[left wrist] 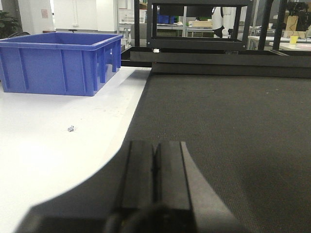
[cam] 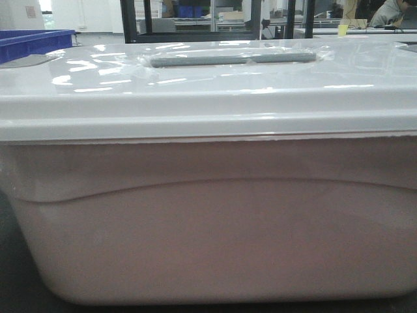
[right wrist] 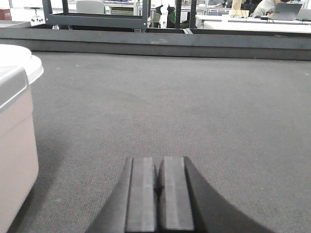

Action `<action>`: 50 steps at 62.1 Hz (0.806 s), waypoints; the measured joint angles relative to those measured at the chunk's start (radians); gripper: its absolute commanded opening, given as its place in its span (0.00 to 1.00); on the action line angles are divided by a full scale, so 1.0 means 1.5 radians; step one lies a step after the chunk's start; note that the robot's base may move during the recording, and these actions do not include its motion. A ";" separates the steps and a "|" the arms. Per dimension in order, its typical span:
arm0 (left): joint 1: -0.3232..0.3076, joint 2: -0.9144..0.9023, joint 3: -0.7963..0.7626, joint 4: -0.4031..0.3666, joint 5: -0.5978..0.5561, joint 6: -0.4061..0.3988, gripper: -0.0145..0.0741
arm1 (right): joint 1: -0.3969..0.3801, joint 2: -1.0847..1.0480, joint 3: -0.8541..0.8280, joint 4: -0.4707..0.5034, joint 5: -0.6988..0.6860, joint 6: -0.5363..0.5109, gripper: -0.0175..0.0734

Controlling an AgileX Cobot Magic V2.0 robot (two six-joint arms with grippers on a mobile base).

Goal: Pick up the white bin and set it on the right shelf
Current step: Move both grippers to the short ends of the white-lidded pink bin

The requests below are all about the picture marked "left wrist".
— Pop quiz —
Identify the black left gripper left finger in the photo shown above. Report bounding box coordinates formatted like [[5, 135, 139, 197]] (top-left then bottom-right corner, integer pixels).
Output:
[[14, 140, 156, 233]]

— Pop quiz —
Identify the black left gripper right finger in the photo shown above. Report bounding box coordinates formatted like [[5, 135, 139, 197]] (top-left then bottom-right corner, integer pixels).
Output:
[[155, 141, 243, 233]]

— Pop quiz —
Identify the blue plastic bin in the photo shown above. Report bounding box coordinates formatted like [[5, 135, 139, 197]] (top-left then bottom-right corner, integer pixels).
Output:
[[0, 32, 122, 96]]

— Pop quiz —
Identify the black fabric mat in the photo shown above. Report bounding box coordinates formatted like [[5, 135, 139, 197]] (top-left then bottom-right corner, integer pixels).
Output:
[[121, 63, 311, 233]]

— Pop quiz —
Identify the person in white shirt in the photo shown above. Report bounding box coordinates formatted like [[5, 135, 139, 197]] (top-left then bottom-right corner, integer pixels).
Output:
[[212, 6, 236, 38]]

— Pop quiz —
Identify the yellow cup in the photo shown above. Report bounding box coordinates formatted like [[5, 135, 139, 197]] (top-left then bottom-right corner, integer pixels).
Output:
[[290, 35, 298, 45]]

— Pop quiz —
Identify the green potted plant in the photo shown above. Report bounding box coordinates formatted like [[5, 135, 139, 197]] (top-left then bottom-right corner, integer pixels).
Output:
[[0, 11, 21, 39]]

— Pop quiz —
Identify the black metal shelf frame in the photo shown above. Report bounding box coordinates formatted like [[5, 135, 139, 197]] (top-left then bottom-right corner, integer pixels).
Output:
[[121, 0, 311, 68]]

